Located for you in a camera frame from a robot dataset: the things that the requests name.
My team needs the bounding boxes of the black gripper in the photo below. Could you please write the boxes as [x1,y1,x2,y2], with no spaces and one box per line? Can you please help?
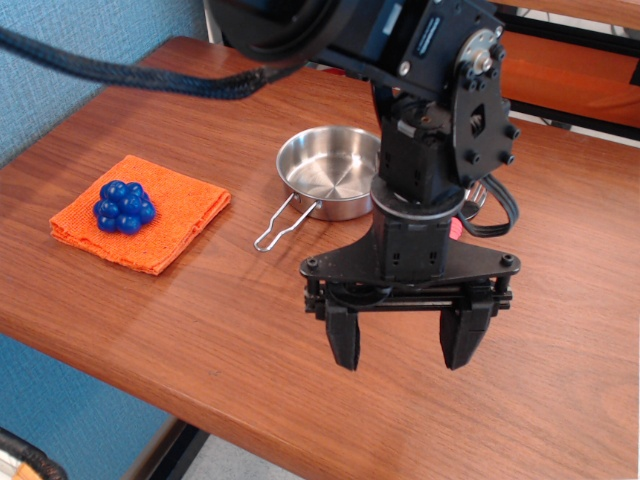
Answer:
[300,200,521,371]

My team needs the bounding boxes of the red handled metal fork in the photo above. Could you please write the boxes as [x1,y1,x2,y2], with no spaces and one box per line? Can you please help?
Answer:
[449,182,488,240]

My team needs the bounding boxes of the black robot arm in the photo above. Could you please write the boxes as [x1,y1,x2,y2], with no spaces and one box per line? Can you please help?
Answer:
[210,1,521,370]

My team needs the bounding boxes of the orange folded cloth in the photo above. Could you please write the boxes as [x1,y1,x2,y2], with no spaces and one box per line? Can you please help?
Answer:
[50,155,231,275]

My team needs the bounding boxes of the blue toy grape bunch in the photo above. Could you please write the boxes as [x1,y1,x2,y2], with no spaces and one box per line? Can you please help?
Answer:
[93,180,156,236]

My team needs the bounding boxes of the small steel pan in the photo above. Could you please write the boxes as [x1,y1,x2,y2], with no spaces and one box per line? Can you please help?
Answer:
[254,125,381,253]

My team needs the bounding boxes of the black object at corner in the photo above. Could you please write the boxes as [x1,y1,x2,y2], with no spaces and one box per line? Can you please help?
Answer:
[1,428,68,480]

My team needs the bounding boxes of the black braided cable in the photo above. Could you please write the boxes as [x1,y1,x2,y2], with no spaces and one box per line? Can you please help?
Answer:
[0,25,306,101]

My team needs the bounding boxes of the orange panel black frame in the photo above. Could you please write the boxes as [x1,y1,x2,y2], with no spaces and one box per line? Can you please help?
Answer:
[496,1,639,140]

